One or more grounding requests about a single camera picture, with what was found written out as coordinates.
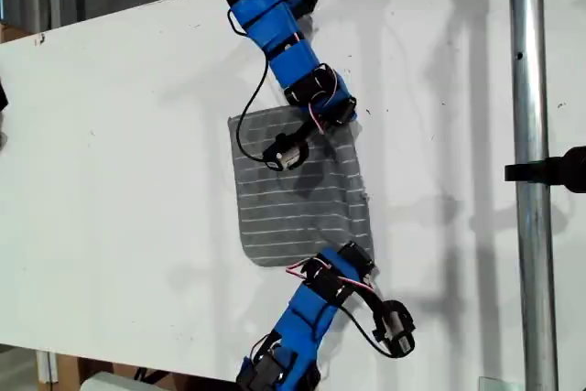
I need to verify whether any brown cardboard box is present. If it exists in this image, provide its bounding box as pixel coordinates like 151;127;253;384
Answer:
0;21;34;45
54;353;166;386

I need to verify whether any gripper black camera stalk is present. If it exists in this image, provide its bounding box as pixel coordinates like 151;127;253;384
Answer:
338;278;391;319
274;116;322;146

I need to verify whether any grey white-striped towel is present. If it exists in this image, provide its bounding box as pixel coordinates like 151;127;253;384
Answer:
227;105;377;269

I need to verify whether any steel post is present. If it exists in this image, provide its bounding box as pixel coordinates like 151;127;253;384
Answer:
506;0;560;391

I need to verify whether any gripper black camera cable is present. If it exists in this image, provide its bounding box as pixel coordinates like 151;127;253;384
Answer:
235;55;272;164
337;304;400;360

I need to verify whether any white plastic container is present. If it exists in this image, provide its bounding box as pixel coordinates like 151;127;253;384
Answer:
80;371;155;391

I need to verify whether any black clamp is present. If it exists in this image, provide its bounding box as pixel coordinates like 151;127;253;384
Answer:
504;145;586;195

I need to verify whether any clear glass plate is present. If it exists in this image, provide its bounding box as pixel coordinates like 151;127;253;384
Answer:
477;375;526;391

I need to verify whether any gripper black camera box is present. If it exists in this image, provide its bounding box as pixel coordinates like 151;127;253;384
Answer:
372;299;417;359
262;133;309;172

